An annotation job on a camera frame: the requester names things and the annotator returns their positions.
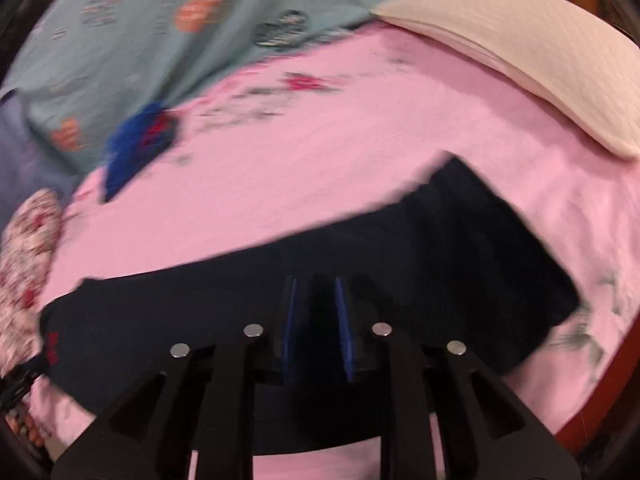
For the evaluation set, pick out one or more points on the cream quilted pillow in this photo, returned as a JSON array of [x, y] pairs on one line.
[[560, 52]]

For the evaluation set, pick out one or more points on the teal heart-pattern quilt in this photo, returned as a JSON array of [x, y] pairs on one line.
[[90, 64]]

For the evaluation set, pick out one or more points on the folded blue clothes stack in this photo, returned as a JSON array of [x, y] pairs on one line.
[[137, 142]]

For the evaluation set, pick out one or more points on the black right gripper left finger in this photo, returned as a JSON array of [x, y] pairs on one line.
[[193, 415]]

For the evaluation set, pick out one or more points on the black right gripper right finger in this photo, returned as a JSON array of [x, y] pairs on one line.
[[441, 412]]

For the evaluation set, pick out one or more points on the pink floral bed sheet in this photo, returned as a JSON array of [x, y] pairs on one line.
[[285, 145]]

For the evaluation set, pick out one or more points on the dark navy pants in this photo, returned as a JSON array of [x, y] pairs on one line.
[[450, 260]]

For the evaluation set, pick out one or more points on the floral patterned cushion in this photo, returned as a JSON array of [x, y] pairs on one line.
[[28, 245]]

